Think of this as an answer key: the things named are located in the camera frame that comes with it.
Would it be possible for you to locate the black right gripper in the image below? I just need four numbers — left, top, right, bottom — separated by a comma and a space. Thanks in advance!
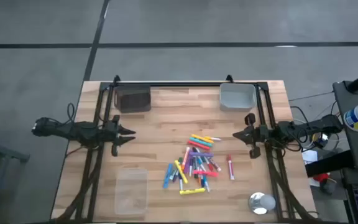
232, 113, 272, 160

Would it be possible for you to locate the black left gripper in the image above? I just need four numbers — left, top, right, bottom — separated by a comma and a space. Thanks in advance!
99, 114, 137, 157

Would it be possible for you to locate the bright red dry-erase marker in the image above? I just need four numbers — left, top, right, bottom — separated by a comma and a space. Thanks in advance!
226, 154, 236, 181

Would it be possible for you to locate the slim yellow marker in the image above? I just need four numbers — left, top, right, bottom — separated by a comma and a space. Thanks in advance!
191, 134, 214, 144

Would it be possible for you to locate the pink highlighter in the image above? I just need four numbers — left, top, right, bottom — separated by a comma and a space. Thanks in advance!
193, 169, 219, 178

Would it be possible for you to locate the yellow highlighter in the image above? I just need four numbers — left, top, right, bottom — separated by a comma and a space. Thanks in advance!
179, 187, 206, 196
174, 159, 189, 185

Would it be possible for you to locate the dark grey plastic bin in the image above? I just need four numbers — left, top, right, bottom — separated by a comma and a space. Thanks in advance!
113, 83, 152, 114

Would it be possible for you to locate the light grey plastic bin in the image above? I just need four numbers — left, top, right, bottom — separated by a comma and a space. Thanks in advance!
219, 82, 257, 112

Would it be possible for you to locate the slim teal marker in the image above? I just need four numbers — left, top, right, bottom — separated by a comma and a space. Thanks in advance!
189, 137, 213, 147

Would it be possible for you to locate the thin white red-capped marker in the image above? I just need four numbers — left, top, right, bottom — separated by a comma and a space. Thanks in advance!
196, 147, 214, 172

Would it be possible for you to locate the slim red marker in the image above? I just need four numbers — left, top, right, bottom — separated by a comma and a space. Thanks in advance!
187, 140, 211, 151

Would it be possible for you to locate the thin white teal-capped marker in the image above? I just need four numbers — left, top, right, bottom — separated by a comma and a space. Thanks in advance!
194, 148, 207, 172

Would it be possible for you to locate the clear plastic container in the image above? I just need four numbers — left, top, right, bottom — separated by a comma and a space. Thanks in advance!
114, 167, 149, 216

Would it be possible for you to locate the dark green-capped marker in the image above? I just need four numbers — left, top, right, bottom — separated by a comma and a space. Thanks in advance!
192, 156, 199, 180

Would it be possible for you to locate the light blue highlighter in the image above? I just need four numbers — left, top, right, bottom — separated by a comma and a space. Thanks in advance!
162, 162, 174, 190

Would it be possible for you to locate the orange-pink marker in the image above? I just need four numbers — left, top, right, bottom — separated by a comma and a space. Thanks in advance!
181, 146, 191, 170

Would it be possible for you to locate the white green-capped marker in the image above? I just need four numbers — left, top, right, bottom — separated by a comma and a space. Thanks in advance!
169, 157, 183, 182

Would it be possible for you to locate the thin white light-blue marker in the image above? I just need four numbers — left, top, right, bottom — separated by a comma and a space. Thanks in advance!
202, 174, 211, 194

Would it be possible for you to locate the purple marker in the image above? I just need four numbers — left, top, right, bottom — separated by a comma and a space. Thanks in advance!
183, 155, 194, 174

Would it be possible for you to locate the shiny metal cup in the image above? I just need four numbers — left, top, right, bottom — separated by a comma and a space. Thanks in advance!
248, 191, 277, 216

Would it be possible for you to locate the white paper sheet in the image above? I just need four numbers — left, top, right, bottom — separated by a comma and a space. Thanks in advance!
301, 148, 319, 166

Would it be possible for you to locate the small power adapter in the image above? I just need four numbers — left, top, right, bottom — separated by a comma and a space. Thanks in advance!
311, 132, 331, 149

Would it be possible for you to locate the small red object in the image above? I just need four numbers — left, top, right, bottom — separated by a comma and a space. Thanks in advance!
313, 172, 331, 184

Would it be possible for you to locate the black flat bar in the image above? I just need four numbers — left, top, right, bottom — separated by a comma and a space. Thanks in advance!
305, 149, 356, 178

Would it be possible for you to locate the dark grey equipment cart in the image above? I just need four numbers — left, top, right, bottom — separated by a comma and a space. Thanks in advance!
333, 80, 358, 175

